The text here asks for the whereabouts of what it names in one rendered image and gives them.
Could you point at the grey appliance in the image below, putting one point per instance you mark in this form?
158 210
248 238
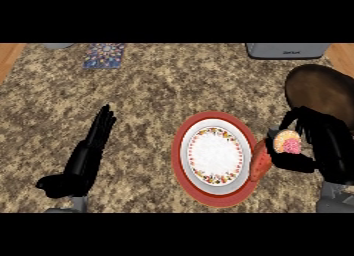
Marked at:
286 50

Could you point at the dark brown pan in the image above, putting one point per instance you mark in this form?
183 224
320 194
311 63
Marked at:
328 90

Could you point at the grey object at edge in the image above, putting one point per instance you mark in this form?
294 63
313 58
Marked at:
58 45

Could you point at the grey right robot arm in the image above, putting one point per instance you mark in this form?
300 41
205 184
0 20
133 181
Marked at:
340 198

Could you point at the red round placemat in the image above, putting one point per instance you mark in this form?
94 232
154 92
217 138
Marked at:
199 193

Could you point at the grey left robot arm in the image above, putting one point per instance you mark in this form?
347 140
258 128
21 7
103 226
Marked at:
72 205

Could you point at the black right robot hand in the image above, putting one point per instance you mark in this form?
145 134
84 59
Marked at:
328 146

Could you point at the blue patterned card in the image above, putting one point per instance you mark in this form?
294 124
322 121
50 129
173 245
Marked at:
103 55

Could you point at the white floral rimmed plate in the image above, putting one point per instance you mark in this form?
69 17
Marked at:
216 156

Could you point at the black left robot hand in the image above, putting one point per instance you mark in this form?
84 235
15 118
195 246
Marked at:
89 150

